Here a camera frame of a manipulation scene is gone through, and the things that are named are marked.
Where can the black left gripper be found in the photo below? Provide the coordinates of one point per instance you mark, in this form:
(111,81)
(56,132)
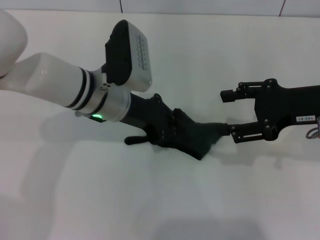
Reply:
(147,117)

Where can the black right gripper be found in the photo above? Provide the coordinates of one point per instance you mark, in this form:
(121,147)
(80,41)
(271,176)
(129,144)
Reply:
(282,107)

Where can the dark cloth rag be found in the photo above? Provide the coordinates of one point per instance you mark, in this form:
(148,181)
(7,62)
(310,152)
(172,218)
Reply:
(200,140)

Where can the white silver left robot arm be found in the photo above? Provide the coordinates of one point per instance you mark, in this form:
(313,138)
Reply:
(55,75)

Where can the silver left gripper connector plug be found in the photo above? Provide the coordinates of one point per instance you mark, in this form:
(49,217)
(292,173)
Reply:
(78,114)

